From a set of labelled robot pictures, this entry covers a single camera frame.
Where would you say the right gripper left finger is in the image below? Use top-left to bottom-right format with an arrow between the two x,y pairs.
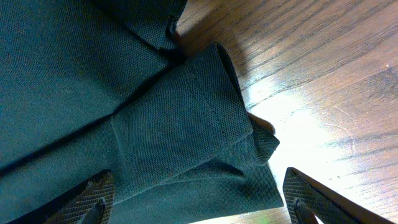
11,170 -> 115,224

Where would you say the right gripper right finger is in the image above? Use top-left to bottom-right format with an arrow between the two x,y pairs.
282,167 -> 393,224

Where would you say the black polo shirt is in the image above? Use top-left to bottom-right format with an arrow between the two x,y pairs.
1,0 -> 283,223

